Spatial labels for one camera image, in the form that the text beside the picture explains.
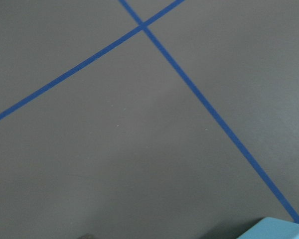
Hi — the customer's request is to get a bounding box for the light blue plastic bin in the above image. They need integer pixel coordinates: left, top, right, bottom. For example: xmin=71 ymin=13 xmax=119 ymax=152
xmin=238 ymin=217 xmax=299 ymax=239

